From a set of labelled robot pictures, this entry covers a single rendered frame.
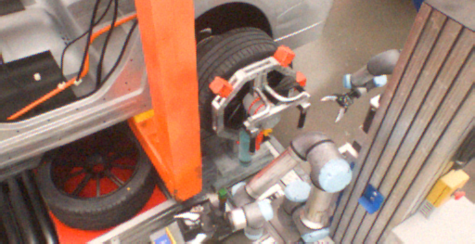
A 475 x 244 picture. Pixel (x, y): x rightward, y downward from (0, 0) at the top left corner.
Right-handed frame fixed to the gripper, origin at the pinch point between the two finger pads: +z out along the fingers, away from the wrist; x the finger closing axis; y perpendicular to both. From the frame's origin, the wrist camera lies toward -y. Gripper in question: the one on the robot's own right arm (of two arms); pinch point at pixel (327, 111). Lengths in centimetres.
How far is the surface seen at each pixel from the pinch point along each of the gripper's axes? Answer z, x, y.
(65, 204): 150, -39, -5
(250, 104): 35.9, -28.5, 4.9
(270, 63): 16.1, -40.9, 17.3
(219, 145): 61, -16, -61
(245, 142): 50, -12, 1
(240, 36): 20, -62, 12
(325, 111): -28, 13, -108
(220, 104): 51, -37, 17
